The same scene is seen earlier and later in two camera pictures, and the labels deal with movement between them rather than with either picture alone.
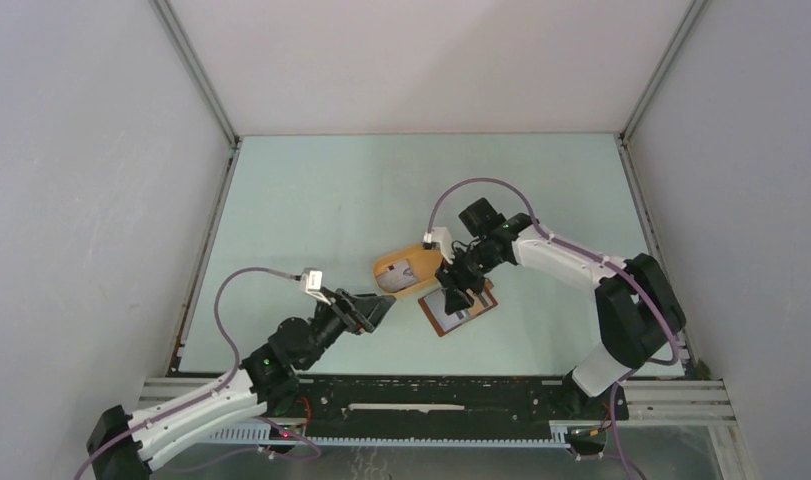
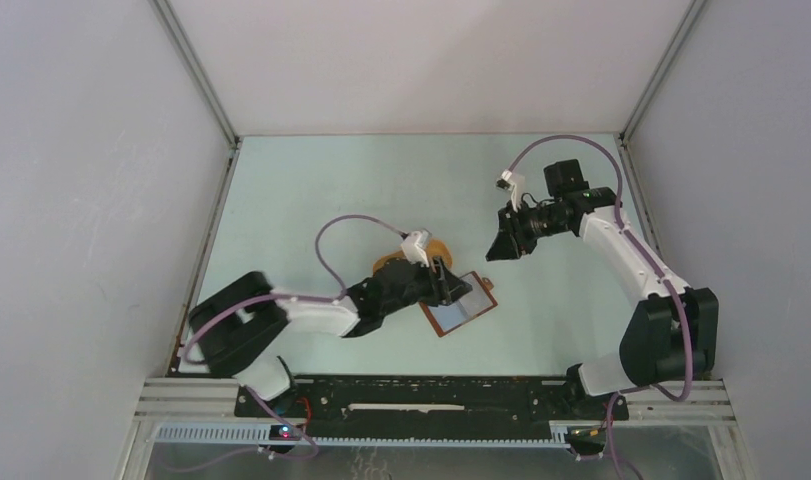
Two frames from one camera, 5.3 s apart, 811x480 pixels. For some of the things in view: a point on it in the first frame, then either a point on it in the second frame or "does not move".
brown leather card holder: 434,307 does not move
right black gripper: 454,279 -> 512,240
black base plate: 440,400 does not move
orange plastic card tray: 423,261 does not move
